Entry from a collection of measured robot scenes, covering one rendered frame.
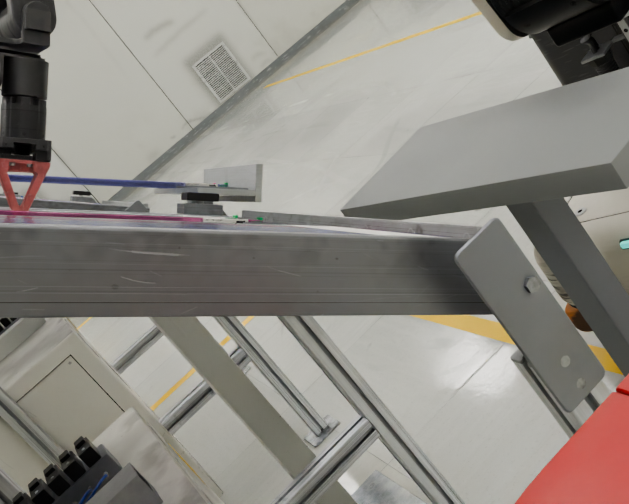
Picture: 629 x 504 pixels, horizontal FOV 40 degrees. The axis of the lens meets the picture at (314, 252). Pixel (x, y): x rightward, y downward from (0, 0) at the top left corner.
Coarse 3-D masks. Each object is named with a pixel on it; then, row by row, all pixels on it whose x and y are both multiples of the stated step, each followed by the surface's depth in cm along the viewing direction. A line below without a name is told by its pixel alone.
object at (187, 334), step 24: (168, 336) 157; (192, 336) 159; (192, 360) 159; (216, 360) 161; (216, 384) 161; (240, 384) 163; (240, 408) 163; (264, 408) 165; (264, 432) 165; (288, 432) 167; (288, 456) 167; (312, 456) 169; (384, 480) 187
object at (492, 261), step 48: (480, 240) 65; (480, 288) 66; (528, 288) 67; (528, 336) 68; (576, 336) 69; (576, 384) 70; (48, 480) 109; (96, 480) 110; (144, 480) 99; (336, 480) 145
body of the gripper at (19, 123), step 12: (12, 108) 111; (24, 108) 111; (36, 108) 112; (0, 120) 112; (12, 120) 111; (24, 120) 111; (36, 120) 112; (0, 132) 112; (12, 132) 111; (24, 132) 111; (36, 132) 112; (0, 144) 108; (12, 144) 108; (24, 144) 112; (36, 144) 110; (48, 144) 110
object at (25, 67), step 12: (0, 48) 111; (0, 60) 109; (12, 60) 111; (24, 60) 111; (36, 60) 111; (12, 72) 111; (24, 72) 111; (36, 72) 111; (48, 72) 114; (0, 84) 110; (12, 84) 111; (24, 84) 111; (36, 84) 112; (12, 96) 112; (24, 96) 112; (36, 96) 112
